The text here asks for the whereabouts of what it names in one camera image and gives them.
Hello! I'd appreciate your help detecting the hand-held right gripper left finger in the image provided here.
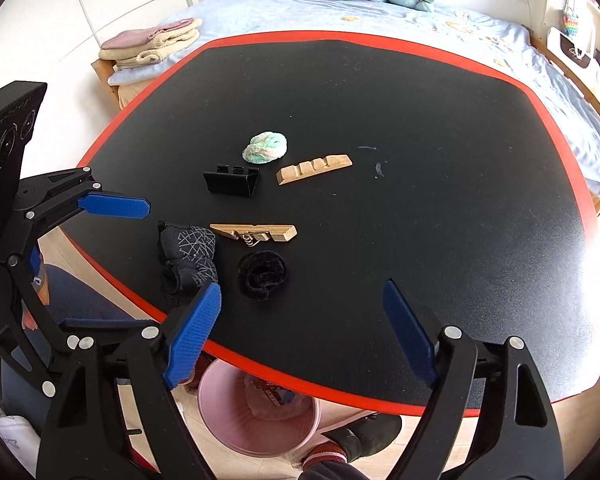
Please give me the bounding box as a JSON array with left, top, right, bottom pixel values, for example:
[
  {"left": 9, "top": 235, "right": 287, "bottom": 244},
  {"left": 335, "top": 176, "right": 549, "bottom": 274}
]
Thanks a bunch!
[{"left": 35, "top": 282, "right": 224, "bottom": 480}]

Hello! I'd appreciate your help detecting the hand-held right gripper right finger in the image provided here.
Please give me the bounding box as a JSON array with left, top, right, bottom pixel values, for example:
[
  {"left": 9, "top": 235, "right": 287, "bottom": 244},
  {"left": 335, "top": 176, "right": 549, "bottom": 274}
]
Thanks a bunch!
[{"left": 383, "top": 279, "right": 567, "bottom": 480}]

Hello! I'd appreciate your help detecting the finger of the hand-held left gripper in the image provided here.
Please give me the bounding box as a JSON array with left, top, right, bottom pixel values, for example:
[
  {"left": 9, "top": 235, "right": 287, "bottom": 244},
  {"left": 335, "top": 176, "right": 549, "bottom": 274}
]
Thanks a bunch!
[
  {"left": 0, "top": 259, "right": 151, "bottom": 397},
  {"left": 0, "top": 165, "right": 152, "bottom": 267}
]

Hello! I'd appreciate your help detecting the dark patterned sock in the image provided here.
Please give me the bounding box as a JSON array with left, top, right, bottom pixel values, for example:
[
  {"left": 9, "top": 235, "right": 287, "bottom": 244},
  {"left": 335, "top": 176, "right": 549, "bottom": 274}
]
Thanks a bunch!
[{"left": 157, "top": 220, "right": 219, "bottom": 308}]

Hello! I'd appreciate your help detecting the white patterned cloth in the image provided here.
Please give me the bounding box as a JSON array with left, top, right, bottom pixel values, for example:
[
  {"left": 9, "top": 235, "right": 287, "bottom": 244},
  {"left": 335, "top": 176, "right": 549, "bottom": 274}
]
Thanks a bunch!
[{"left": 0, "top": 394, "right": 43, "bottom": 476}]

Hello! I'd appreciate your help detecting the person's blue trouser leg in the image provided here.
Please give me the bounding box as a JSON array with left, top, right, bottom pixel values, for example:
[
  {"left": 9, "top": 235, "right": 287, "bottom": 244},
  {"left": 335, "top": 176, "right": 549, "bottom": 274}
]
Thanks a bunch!
[{"left": 39, "top": 263, "right": 167, "bottom": 326}]

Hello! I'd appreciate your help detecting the black fluffy scrunchie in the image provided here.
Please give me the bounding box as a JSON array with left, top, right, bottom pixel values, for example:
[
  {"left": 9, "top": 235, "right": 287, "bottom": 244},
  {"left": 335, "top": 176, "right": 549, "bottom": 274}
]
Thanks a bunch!
[{"left": 237, "top": 251, "right": 289, "bottom": 302}]

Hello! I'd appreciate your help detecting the pink waste bin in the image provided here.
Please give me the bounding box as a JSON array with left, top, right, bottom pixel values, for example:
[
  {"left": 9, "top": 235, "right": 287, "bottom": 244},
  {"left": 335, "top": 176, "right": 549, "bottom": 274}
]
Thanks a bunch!
[{"left": 197, "top": 359, "right": 322, "bottom": 458}]

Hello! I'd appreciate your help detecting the person's black slipper foot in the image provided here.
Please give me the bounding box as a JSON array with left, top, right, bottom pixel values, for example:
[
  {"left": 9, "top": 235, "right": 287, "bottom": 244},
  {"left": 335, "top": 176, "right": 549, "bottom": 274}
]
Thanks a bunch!
[{"left": 300, "top": 412, "right": 404, "bottom": 480}]

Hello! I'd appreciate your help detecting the wooden clothespin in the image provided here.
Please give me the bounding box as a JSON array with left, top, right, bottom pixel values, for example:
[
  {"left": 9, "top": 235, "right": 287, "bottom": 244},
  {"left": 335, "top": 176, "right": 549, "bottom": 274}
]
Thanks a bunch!
[{"left": 209, "top": 223, "right": 298, "bottom": 248}]

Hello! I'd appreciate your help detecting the black binder clip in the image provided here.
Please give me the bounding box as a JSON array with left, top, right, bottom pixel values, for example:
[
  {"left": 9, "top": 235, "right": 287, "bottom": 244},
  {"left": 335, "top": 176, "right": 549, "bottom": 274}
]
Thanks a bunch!
[{"left": 202, "top": 163, "right": 261, "bottom": 199}]

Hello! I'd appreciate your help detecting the pink folded towel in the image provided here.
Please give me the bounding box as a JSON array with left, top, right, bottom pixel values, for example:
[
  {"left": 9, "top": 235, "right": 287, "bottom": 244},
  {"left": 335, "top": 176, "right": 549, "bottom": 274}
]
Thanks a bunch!
[{"left": 100, "top": 17, "right": 203, "bottom": 52}]

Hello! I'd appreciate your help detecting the green white fluffy scrunchie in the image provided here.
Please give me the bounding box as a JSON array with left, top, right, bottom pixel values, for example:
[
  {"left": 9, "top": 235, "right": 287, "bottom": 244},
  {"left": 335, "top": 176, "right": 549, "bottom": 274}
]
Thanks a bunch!
[{"left": 243, "top": 131, "right": 288, "bottom": 165}]

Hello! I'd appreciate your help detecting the cream folded blanket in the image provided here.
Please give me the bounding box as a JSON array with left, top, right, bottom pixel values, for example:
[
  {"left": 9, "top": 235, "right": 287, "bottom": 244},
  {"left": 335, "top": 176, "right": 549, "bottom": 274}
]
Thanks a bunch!
[{"left": 99, "top": 24, "right": 202, "bottom": 71}]

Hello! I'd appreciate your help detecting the notched wooden block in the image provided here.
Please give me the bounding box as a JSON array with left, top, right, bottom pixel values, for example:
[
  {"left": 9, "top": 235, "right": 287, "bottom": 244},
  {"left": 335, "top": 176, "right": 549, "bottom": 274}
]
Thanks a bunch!
[{"left": 275, "top": 154, "right": 354, "bottom": 186}]

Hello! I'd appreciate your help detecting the bed with blue sheet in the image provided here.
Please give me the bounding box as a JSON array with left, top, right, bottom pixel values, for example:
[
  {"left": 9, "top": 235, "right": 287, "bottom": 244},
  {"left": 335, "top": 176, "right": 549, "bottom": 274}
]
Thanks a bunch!
[{"left": 91, "top": 0, "right": 600, "bottom": 213}]

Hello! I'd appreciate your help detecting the white bag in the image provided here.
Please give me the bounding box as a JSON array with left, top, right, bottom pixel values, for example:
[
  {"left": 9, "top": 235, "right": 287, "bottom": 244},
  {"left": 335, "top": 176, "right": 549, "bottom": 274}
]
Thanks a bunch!
[{"left": 546, "top": 27, "right": 600, "bottom": 82}]

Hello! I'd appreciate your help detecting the rainbow knitted bag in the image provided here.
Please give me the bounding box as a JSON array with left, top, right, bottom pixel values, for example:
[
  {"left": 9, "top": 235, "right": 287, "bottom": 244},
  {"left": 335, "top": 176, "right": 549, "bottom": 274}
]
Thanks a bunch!
[{"left": 559, "top": 9, "right": 581, "bottom": 38}]

